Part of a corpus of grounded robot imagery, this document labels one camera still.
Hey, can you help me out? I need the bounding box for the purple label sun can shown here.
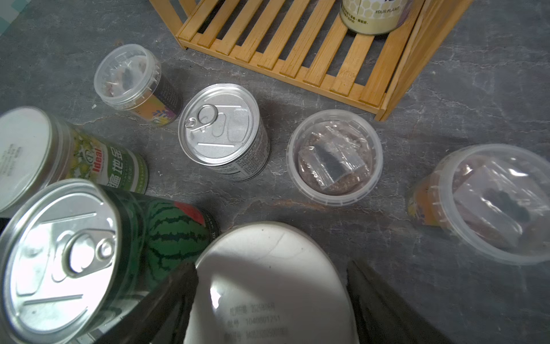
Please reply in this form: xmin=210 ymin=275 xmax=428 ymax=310
xmin=339 ymin=0 xmax=413 ymax=35

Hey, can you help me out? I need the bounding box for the tall green label can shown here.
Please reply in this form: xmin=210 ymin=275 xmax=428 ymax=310
xmin=1 ymin=179 xmax=220 ymax=343

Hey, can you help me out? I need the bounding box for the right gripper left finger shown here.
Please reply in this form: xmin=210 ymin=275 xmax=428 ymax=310
xmin=96 ymin=262 xmax=199 ymax=343

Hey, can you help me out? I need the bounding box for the red label seed jar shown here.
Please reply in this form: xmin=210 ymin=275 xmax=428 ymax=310
xmin=286 ymin=109 xmax=383 ymax=206

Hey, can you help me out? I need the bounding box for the white lid green can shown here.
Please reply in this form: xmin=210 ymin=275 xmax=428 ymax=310
xmin=1 ymin=107 xmax=148 ymax=218

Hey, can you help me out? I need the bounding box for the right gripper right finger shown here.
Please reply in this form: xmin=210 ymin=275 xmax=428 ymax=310
xmin=347 ymin=259 xmax=452 ymax=343

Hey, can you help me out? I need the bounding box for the orange label seed jar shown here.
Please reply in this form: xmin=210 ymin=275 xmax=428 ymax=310
xmin=94 ymin=44 xmax=183 ymax=126

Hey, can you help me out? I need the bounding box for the wooden two-tier shelf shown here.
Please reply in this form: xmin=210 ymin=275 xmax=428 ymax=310
xmin=153 ymin=1 xmax=471 ymax=121

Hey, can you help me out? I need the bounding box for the small clear seed jar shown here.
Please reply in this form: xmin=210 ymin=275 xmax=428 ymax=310
xmin=408 ymin=143 xmax=549 ymax=265

